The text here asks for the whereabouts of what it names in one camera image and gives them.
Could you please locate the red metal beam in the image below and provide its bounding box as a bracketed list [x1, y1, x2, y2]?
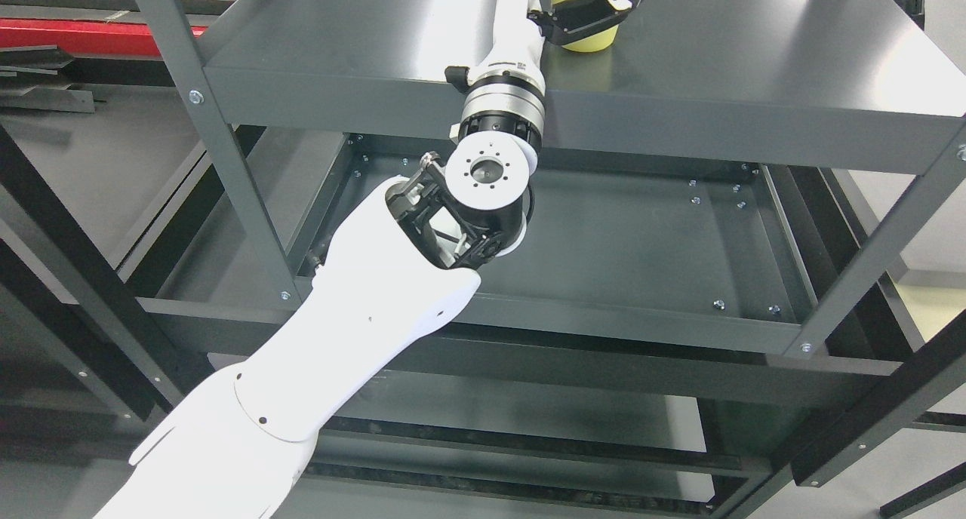
[1, 18, 160, 57]

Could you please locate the white robot forearm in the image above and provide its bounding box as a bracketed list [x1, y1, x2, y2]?
[97, 75, 545, 518]

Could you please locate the black metal shelf rack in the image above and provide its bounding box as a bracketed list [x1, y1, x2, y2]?
[0, 44, 966, 519]

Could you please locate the grey metal shelf unit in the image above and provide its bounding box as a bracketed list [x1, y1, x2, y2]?
[136, 0, 964, 361]

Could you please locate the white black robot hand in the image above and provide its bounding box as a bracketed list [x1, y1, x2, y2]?
[445, 0, 643, 97]

